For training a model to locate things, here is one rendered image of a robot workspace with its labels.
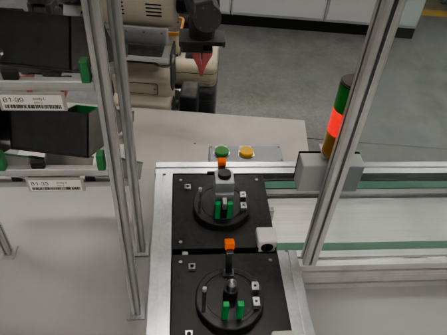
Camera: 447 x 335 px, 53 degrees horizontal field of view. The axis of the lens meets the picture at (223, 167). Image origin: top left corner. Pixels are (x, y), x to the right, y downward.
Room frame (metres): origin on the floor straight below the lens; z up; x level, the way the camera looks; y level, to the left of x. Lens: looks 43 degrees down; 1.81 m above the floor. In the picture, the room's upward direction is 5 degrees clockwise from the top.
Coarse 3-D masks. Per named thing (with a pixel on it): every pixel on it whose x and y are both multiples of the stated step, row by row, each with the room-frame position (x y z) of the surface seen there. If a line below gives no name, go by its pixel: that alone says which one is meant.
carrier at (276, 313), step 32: (192, 256) 0.59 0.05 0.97; (224, 256) 0.60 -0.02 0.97; (256, 256) 0.61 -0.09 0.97; (192, 288) 0.51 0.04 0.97; (224, 288) 0.48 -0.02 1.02; (256, 288) 0.50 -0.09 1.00; (192, 320) 0.44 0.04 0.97; (224, 320) 0.44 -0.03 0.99; (256, 320) 0.45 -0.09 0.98; (288, 320) 0.46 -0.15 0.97
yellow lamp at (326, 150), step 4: (328, 132) 0.64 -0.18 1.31; (328, 136) 0.64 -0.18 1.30; (332, 136) 0.63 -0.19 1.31; (324, 140) 0.65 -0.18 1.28; (328, 140) 0.64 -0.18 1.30; (332, 140) 0.63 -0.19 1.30; (324, 144) 0.64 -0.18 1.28; (328, 144) 0.63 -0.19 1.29; (332, 144) 0.63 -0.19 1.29; (324, 148) 0.64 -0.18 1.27; (328, 148) 0.63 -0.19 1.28; (332, 148) 0.63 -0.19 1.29; (324, 152) 0.64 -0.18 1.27; (328, 152) 0.63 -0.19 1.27; (328, 156) 0.63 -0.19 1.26
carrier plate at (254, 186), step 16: (176, 176) 0.84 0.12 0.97; (192, 176) 0.85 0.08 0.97; (208, 176) 0.85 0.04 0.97; (240, 176) 0.86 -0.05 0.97; (256, 176) 0.87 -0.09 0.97; (176, 192) 0.78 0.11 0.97; (192, 192) 0.79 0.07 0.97; (256, 192) 0.81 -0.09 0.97; (176, 208) 0.73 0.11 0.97; (192, 208) 0.74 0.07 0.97; (256, 208) 0.75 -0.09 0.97; (176, 224) 0.68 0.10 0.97; (192, 224) 0.68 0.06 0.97; (256, 224) 0.70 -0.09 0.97; (176, 240) 0.63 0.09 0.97; (192, 240) 0.64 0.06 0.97; (208, 240) 0.64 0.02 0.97; (240, 240) 0.65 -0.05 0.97
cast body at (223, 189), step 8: (224, 168) 0.75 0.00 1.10; (216, 176) 0.74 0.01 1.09; (224, 176) 0.73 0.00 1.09; (232, 176) 0.74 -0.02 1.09; (216, 184) 0.71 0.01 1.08; (224, 184) 0.72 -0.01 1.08; (232, 184) 0.72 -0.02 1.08; (216, 192) 0.71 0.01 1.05; (224, 192) 0.72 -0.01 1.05; (232, 192) 0.72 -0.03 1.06; (216, 200) 0.71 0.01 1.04; (224, 200) 0.70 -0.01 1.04; (232, 200) 0.71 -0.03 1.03; (224, 208) 0.69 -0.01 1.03
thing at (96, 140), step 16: (16, 112) 0.56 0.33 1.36; (32, 112) 0.56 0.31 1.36; (48, 112) 0.56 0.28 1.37; (64, 112) 0.56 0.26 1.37; (80, 112) 0.56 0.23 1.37; (96, 112) 0.59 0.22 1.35; (16, 128) 0.55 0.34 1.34; (32, 128) 0.55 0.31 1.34; (48, 128) 0.55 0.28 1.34; (64, 128) 0.55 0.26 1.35; (80, 128) 0.55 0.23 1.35; (96, 128) 0.58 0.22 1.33; (16, 144) 0.54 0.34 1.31; (32, 144) 0.54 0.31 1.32; (48, 144) 0.54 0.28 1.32; (64, 144) 0.54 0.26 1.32; (80, 144) 0.54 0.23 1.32; (96, 144) 0.57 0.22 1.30
